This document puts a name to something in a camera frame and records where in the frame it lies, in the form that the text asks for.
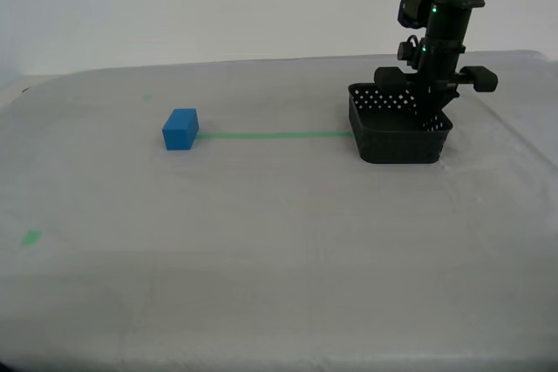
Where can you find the blue rectangular block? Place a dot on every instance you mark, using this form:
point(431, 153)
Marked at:
point(178, 132)

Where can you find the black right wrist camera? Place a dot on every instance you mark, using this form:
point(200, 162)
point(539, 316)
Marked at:
point(408, 49)

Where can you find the black perforated plastic basket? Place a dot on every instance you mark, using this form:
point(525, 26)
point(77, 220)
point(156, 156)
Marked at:
point(401, 145)

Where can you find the grey translucent table cover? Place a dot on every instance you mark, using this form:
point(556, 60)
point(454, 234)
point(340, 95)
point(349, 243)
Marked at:
point(279, 237)

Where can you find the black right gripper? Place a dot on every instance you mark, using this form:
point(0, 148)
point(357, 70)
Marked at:
point(444, 41)

